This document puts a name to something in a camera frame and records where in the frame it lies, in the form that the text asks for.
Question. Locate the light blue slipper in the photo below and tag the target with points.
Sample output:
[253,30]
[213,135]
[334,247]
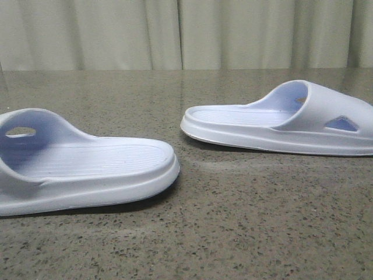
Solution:
[296,117]
[47,164]

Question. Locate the pale green curtain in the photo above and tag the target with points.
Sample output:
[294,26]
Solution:
[137,35]

